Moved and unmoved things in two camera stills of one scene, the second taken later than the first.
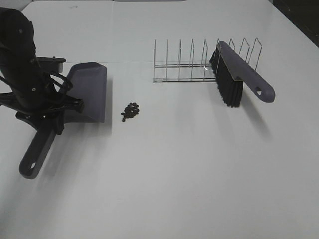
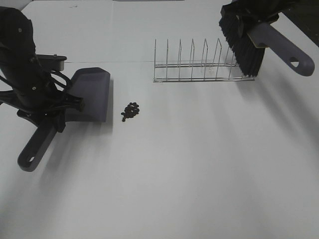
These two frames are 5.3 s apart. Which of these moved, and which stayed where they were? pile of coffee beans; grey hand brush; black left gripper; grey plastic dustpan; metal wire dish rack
Moved: grey plastic dustpan; grey hand brush
Stayed: metal wire dish rack; black left gripper; pile of coffee beans
